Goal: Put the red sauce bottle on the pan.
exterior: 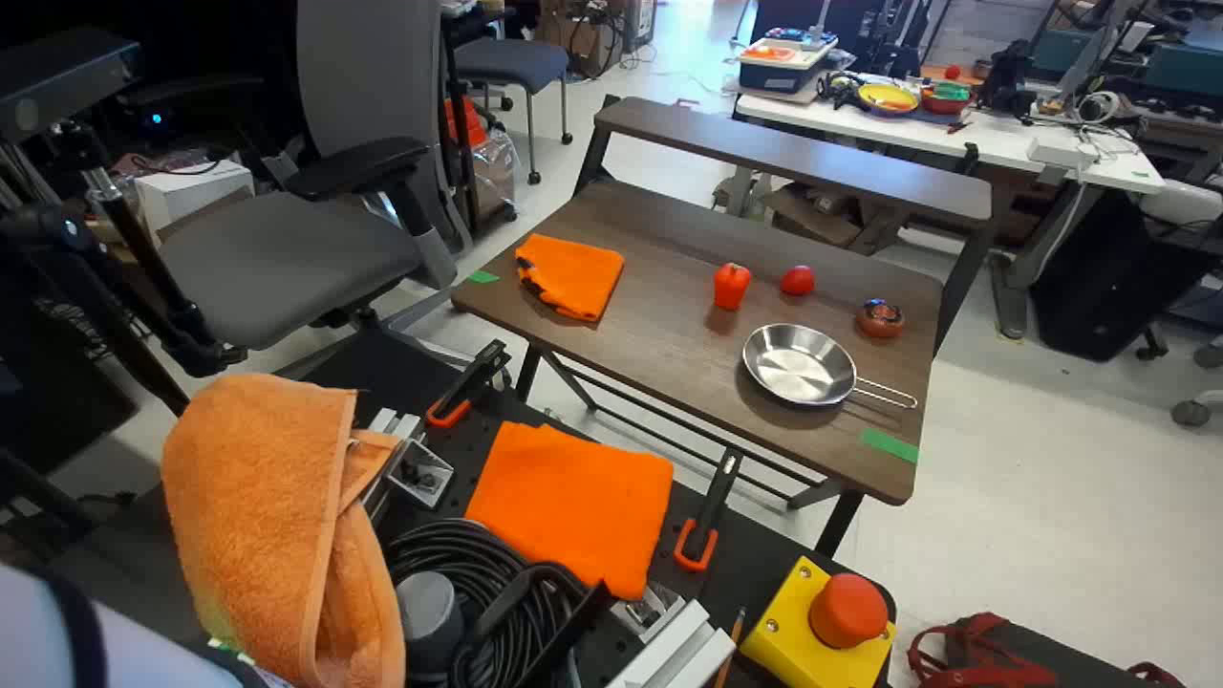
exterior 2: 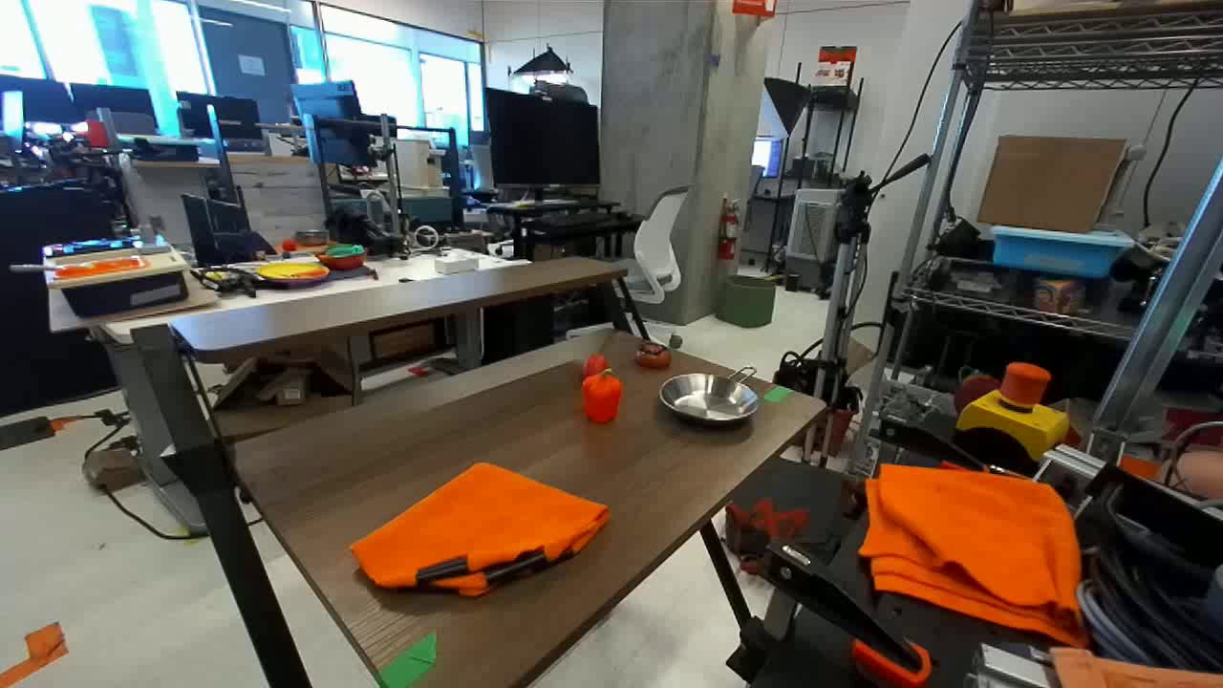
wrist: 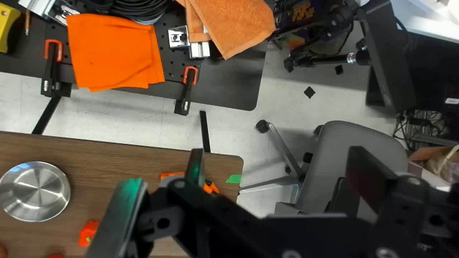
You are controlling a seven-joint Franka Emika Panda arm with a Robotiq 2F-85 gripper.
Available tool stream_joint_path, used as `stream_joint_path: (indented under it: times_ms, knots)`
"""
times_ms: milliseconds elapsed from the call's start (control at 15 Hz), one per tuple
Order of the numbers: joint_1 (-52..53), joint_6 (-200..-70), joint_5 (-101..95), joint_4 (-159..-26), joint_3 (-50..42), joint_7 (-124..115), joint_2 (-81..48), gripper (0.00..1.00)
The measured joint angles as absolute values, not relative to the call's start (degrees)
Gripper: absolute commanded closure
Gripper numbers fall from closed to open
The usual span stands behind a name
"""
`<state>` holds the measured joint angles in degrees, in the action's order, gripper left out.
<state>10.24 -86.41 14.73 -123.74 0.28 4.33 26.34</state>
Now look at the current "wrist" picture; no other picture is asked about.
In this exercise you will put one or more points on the grey office chair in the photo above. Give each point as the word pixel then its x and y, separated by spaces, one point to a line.
pixel 349 137

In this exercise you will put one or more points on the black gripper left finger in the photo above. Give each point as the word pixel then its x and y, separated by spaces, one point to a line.
pixel 196 167

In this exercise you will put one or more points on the bright orange cloth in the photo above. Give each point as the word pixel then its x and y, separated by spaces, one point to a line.
pixel 116 52

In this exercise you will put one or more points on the black equipment pile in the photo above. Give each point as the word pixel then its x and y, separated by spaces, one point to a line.
pixel 311 19

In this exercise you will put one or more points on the dark cabinet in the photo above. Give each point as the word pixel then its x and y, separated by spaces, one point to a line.
pixel 435 72

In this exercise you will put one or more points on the silver aluminium profiles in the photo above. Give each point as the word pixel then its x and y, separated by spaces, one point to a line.
pixel 41 8

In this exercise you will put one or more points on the yellow tool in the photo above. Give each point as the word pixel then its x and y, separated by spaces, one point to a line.
pixel 8 29

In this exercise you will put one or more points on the black stand panel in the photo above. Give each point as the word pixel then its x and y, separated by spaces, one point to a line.
pixel 388 62

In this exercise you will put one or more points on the black square floor marker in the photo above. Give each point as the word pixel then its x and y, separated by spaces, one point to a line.
pixel 339 70
pixel 311 93

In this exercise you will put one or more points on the black flat bar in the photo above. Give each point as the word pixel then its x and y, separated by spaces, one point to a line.
pixel 206 131

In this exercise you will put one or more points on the aluminium bracket with tag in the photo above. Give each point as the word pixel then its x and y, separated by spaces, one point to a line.
pixel 199 50

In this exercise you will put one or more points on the silver metal pan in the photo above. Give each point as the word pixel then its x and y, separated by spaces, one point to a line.
pixel 35 191

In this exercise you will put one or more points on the cardboard box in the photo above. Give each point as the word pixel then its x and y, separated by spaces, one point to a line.
pixel 431 156

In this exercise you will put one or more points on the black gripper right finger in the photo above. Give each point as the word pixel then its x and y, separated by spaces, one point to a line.
pixel 367 177

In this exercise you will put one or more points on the green tape strip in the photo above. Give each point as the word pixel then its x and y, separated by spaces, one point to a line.
pixel 235 180

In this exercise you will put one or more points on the orange black bar clamp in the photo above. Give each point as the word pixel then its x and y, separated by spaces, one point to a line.
pixel 51 81
pixel 184 103

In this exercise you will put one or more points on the black coiled belts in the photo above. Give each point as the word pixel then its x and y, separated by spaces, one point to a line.
pixel 139 9

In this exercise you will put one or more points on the white desk surface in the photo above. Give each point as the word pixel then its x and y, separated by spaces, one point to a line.
pixel 425 19

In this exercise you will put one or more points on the black pegboard table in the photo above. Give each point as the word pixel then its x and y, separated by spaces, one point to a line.
pixel 225 81

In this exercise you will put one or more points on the orange terry towel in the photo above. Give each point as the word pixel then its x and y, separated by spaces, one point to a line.
pixel 235 24

